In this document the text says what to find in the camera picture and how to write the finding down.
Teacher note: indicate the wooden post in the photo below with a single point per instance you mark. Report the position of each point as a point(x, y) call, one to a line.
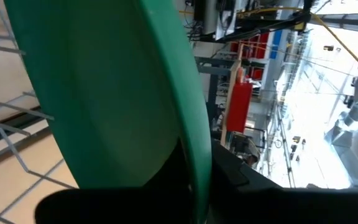
point(230, 96)

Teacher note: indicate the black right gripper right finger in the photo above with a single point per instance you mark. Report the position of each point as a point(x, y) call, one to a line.
point(235, 202)

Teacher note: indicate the red storage bins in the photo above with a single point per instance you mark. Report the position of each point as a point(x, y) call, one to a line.
point(253, 46)

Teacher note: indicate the red cabinet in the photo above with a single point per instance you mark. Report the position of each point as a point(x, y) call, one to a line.
point(239, 105)

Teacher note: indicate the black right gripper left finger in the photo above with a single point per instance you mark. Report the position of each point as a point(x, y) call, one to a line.
point(166, 202)

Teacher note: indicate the green plate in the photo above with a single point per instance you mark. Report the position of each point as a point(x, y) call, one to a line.
point(104, 93)

